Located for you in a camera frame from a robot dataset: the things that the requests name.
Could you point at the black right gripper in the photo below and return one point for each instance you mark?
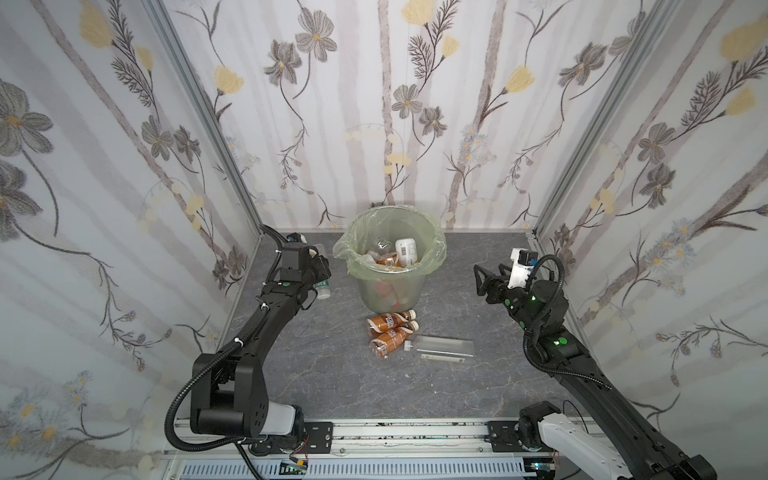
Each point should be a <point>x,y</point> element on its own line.
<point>496,287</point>

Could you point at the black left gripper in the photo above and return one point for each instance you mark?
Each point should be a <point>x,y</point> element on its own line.
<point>318,271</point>

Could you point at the small bottle pink label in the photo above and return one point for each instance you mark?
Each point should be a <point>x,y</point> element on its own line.
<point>381,246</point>

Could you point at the clear square bottle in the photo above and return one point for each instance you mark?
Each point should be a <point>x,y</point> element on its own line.
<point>440,348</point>

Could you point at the white label clear bottle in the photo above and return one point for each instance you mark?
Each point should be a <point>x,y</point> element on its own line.
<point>407,252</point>

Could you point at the brown coffee bottle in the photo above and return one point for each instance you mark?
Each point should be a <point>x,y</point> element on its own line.
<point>389,341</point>
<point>390,260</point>
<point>388,321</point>

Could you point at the clear bottle with crane label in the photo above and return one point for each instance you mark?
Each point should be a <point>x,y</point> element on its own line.
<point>322,282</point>

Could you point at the red cap water bottle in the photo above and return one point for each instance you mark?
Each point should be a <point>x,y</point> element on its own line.
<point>368,259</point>

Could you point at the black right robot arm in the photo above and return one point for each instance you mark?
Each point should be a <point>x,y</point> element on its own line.
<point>550,348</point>

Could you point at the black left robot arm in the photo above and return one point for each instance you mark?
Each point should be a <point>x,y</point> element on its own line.
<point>226,399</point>

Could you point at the mesh waste bin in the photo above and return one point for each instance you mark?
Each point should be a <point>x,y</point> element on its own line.
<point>389,289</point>

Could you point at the green plastic bin liner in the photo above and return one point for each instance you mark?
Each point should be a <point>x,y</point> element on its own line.
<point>392,223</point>

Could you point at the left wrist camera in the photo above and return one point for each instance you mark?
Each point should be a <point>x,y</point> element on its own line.
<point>296,238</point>

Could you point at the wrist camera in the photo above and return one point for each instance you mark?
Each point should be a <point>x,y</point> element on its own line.
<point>296,238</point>
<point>523,261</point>

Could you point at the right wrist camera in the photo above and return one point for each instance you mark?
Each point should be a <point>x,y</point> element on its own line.
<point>523,261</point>

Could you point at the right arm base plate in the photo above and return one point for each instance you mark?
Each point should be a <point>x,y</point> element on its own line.
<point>510,437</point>

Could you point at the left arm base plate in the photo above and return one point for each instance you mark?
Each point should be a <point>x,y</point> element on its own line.
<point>310,438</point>

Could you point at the aluminium mounting rail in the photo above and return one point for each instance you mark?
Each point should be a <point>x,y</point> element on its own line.
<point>390,435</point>

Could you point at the white vented cable duct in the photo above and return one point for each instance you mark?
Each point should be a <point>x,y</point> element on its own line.
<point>408,468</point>

